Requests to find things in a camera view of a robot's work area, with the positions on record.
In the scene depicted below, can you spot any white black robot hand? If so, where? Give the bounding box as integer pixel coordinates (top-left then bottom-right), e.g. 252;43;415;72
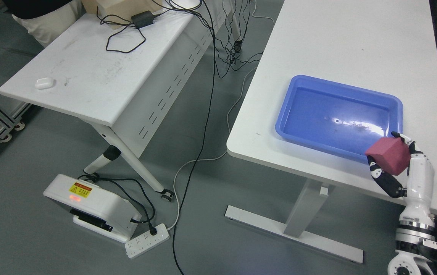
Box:
366;132;434;218

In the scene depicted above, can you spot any pink foam block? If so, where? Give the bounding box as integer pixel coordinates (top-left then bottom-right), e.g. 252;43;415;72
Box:
364;137;411;176

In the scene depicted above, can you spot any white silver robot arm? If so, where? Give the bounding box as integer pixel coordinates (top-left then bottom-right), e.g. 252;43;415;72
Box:
387;214;437;275

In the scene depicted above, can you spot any blue plastic tray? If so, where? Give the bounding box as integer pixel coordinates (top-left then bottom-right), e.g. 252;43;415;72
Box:
275;75;403;163

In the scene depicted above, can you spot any white standing desk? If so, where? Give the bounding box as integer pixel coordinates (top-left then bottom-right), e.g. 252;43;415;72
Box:
225;0;437;263

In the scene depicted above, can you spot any white power strip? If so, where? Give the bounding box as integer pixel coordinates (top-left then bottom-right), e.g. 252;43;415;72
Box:
125;223;169;259

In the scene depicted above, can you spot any white folding table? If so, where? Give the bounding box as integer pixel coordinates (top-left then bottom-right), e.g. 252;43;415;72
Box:
0;0;242;202

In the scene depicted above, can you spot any black power adapter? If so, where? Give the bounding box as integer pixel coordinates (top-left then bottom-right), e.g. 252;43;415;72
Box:
131;10;155;29

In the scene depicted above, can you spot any white box device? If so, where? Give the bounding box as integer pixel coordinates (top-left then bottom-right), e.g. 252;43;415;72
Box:
43;174;142;243

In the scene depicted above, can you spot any cardboard box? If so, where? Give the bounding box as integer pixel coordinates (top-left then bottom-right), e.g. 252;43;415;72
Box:
82;0;164;24

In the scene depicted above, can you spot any white floor cable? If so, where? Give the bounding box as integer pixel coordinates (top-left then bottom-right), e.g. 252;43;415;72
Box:
167;0;276;231

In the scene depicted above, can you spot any long black floor cable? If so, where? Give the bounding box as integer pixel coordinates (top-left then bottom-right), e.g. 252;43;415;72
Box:
153;0;264;275

